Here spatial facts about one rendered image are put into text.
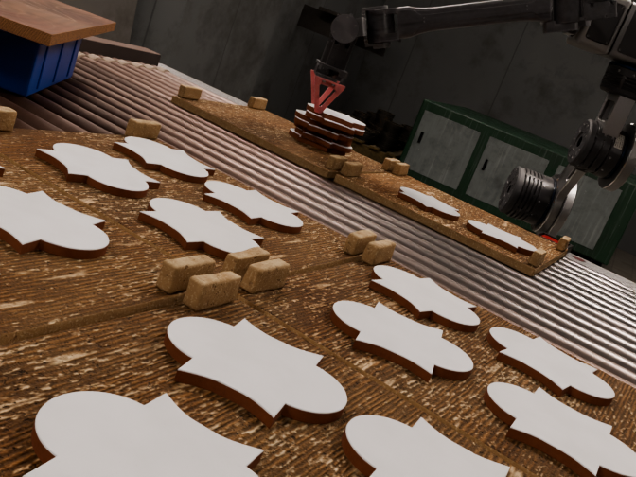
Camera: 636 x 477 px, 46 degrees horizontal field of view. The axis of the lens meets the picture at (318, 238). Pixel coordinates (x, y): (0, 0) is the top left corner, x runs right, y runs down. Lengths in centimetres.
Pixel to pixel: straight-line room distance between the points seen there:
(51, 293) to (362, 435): 25
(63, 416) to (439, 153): 694
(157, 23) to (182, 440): 515
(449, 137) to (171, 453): 692
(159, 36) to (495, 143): 329
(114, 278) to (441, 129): 673
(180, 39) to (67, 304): 493
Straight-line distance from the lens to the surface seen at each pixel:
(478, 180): 724
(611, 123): 227
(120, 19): 514
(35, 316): 56
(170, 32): 546
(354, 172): 147
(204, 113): 160
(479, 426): 65
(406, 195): 145
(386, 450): 53
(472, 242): 135
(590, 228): 714
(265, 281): 72
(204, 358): 55
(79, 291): 61
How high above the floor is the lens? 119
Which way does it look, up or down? 15 degrees down
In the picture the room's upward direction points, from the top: 21 degrees clockwise
